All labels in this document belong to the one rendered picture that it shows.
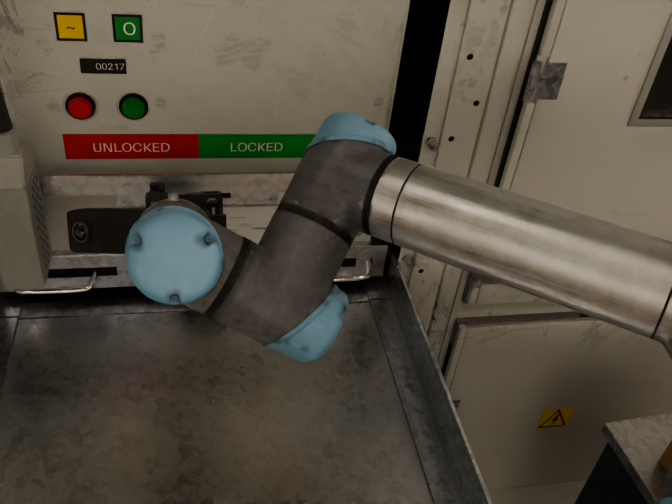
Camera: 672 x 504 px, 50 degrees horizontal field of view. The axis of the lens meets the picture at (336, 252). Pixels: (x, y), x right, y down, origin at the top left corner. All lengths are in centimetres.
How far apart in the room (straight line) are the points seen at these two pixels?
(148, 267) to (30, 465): 38
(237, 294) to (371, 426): 37
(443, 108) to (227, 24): 28
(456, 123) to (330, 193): 34
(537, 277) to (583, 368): 75
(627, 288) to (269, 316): 28
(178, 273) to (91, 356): 43
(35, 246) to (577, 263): 60
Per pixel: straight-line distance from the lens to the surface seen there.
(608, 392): 141
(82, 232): 79
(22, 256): 90
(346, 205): 63
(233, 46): 88
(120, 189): 92
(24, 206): 86
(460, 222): 59
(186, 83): 89
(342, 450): 89
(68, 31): 88
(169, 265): 57
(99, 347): 100
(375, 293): 108
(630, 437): 116
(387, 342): 101
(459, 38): 88
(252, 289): 60
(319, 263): 62
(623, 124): 101
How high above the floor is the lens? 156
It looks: 38 degrees down
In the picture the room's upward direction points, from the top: 7 degrees clockwise
